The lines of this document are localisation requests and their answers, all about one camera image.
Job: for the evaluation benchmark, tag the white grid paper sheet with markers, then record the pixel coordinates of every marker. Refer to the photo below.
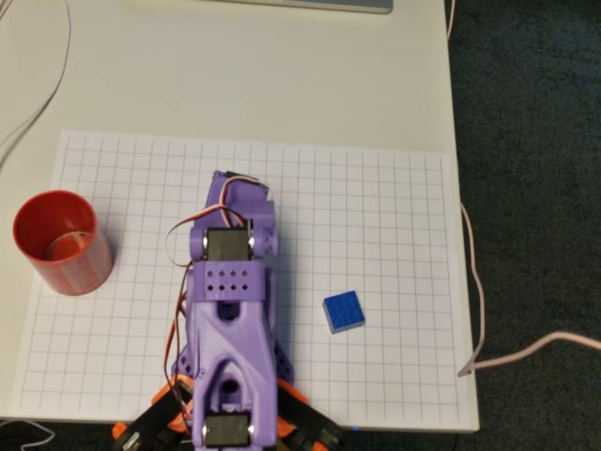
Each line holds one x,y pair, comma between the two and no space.
375,211

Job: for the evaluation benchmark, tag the blue brick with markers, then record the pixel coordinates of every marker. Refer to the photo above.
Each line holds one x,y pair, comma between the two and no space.
344,311

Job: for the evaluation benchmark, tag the orange black clamp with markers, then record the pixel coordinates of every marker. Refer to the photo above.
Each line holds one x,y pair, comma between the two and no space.
310,418
150,418

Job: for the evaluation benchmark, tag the red cup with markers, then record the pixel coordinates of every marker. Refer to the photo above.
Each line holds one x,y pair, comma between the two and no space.
70,263

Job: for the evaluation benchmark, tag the purple robot arm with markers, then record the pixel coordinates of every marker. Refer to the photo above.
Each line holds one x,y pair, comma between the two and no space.
225,329

